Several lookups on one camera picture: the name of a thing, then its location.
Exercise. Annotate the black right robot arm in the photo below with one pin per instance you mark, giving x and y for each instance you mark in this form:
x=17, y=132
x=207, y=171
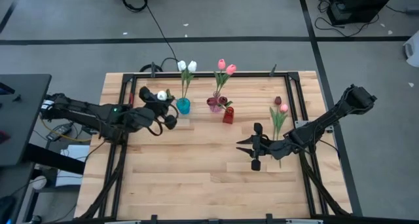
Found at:
x=320, y=122

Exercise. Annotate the black power adapter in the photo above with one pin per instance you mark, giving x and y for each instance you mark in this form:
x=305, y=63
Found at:
x=59, y=131

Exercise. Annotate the teal glass vase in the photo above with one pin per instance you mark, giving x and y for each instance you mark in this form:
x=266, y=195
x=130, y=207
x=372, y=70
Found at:
x=183, y=106

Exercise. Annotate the white artificial tulip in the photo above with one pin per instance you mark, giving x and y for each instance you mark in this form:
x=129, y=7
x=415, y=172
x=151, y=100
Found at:
x=181, y=65
x=192, y=66
x=161, y=95

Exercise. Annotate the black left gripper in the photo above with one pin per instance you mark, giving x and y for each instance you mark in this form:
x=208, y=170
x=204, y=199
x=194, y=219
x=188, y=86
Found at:
x=160, y=111

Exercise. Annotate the white box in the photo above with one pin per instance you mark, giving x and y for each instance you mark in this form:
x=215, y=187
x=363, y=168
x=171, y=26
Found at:
x=70, y=181

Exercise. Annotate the white round object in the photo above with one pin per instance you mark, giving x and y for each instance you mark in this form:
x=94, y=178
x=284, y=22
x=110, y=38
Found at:
x=40, y=182

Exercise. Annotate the black frame clamp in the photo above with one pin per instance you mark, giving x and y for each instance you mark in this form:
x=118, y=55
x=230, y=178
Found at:
x=152, y=70

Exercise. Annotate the black aluminium table frame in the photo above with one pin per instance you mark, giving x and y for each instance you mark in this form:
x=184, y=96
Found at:
x=212, y=74

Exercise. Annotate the red glass vase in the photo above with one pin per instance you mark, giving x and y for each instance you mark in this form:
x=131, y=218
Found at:
x=228, y=117

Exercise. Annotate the black side desk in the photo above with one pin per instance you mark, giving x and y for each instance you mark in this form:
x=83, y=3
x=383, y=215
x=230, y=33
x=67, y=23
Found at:
x=23, y=119

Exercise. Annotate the pink glass vase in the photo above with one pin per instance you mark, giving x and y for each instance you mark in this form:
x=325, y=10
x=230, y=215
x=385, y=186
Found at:
x=215, y=108

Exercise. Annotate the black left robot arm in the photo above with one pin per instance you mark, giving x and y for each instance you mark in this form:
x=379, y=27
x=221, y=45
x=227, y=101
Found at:
x=85, y=111

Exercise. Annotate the black equipment case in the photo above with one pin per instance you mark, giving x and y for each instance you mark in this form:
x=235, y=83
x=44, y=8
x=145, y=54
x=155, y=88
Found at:
x=357, y=4

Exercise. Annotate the pink artificial tulip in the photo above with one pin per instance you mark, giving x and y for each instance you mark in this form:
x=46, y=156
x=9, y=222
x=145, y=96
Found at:
x=283, y=108
x=221, y=64
x=231, y=69

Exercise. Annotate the white plastic object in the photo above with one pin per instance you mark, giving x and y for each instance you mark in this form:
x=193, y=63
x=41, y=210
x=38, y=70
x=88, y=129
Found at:
x=413, y=50

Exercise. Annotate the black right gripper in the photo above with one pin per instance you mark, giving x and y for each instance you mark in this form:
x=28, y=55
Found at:
x=258, y=147

